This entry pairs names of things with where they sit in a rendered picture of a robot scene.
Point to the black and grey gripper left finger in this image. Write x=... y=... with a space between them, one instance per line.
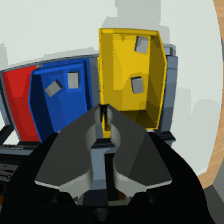
x=61 y=163

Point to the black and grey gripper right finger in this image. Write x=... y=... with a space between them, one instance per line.
x=146 y=163

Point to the blue bin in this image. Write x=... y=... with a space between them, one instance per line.
x=51 y=114

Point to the grey metal block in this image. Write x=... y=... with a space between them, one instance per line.
x=141 y=44
x=73 y=79
x=137 y=84
x=53 y=88

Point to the yellow bin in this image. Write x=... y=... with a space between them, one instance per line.
x=120 y=62

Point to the black case with orange latches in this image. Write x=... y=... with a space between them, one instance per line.
x=115 y=197
x=8 y=165

